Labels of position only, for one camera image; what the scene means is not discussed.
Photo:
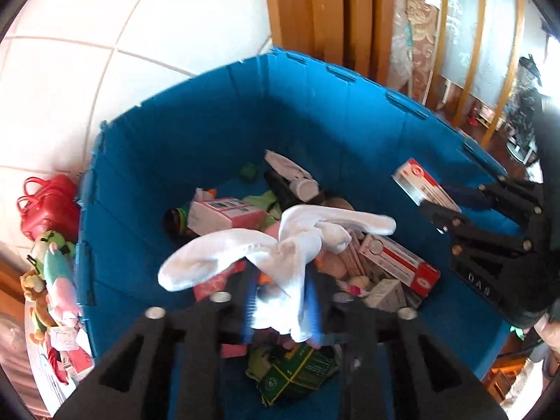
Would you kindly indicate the white plush toy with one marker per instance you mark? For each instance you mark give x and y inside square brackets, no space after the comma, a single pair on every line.
[202,194]

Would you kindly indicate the frosted glass door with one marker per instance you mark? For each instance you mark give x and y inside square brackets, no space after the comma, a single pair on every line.
[490,52]

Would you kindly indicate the small green toy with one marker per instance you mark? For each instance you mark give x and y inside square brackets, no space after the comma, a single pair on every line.
[249,172]

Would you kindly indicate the green packet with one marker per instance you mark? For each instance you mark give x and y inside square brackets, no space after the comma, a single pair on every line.
[293,372]

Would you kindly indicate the floral mattress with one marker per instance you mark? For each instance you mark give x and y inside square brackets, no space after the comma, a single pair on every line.
[420,30]

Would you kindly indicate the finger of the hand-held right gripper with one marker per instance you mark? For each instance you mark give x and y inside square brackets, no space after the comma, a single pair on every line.
[477,236]
[468,197]

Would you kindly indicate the brown bear plush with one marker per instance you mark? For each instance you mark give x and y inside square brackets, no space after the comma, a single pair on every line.
[37,306]

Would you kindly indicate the green labelled dark bottle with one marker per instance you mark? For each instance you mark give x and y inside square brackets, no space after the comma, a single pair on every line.
[177,223]

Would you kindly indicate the person's right hand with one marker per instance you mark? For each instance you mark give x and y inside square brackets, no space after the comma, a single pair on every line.
[547,332]

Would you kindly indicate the blue plastic crate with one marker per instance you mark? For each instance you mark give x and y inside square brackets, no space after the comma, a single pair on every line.
[175,140]

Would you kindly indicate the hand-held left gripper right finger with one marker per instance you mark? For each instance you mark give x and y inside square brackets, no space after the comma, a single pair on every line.
[317,319]

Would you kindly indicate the knotted white socks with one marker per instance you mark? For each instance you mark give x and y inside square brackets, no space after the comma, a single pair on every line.
[288,249]

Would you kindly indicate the pink pig plush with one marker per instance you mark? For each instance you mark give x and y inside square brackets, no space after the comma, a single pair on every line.
[63,297]

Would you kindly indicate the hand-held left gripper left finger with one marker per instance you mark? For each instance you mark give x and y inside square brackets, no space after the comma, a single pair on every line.
[247,315]

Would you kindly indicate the pink box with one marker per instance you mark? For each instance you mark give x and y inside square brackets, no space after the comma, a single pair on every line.
[214,286]
[234,350]
[78,361]
[232,216]

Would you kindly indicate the green cloth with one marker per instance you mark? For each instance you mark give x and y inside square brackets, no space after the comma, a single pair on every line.
[260,201]

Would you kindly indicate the red carry case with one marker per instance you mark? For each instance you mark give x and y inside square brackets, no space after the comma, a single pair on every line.
[48,210]

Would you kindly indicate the striped bed sheet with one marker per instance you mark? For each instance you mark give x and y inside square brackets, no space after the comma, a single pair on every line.
[48,385]

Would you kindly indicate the red white medicine box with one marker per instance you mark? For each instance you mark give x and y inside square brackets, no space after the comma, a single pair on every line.
[393,262]
[422,181]

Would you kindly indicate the leaning wooden boards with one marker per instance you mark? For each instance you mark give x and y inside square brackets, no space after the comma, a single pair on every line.
[328,17]

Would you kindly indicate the green-headed teal plush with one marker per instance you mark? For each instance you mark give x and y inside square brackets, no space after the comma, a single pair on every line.
[50,245]

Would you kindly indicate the small white box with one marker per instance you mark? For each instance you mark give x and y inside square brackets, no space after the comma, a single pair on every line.
[385,293]

